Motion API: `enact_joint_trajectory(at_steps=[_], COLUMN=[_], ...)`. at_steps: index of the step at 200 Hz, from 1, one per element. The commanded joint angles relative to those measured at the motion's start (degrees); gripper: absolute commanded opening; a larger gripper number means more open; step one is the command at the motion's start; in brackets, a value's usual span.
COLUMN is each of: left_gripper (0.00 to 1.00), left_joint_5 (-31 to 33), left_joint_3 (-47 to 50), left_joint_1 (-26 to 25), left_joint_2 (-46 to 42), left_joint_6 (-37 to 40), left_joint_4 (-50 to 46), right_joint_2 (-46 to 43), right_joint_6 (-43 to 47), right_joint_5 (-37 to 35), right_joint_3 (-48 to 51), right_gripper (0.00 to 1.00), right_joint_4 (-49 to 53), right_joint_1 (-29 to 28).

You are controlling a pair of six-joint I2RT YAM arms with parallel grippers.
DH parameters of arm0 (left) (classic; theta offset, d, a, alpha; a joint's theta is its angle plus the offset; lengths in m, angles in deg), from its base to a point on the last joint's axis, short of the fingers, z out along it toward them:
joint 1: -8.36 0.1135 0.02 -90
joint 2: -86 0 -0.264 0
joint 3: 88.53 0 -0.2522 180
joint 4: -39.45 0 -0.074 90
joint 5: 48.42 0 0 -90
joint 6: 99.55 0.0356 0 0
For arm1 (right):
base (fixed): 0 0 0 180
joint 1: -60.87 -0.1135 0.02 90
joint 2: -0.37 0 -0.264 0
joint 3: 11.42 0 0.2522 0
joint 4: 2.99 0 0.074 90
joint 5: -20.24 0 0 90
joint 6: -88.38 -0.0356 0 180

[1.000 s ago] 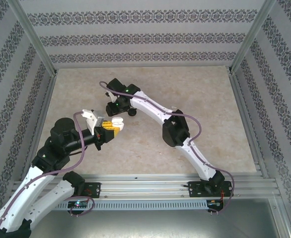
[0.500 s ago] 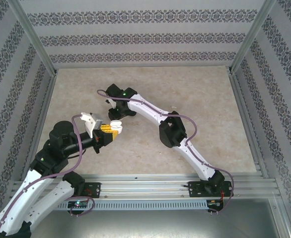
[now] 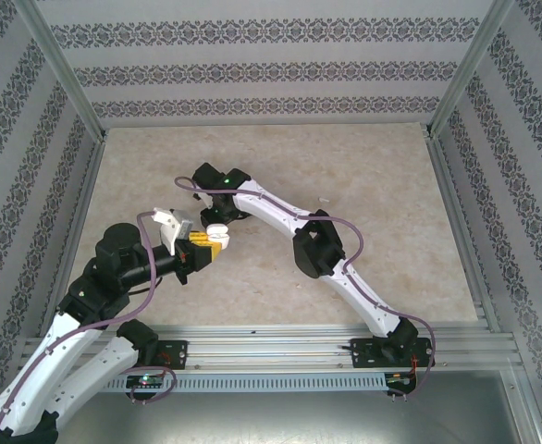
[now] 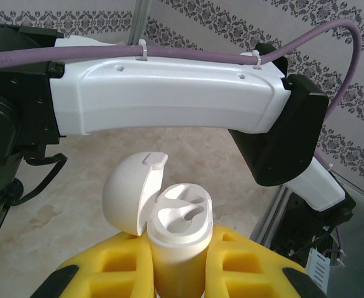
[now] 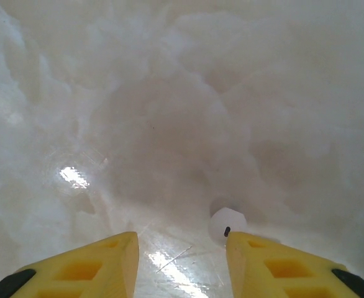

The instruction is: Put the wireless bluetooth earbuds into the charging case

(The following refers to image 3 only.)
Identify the white earbud charging case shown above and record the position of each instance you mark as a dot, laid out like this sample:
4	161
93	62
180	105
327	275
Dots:
218	229

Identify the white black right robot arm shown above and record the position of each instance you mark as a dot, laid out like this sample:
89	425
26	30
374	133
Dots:
326	250

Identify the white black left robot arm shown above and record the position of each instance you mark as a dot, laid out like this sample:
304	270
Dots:
104	365

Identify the small circuit board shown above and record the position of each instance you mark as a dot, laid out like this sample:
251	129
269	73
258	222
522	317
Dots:
146	380
400	380

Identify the grey metal base sheet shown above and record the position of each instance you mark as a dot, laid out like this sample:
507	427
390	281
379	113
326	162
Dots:
271	421

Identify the aluminium side frame rail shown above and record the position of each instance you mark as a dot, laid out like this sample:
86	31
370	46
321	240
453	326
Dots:
460	231
86	185

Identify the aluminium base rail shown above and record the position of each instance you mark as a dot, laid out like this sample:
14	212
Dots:
271	347

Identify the aluminium frame post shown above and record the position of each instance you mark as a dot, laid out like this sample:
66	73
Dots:
58	69
472	69

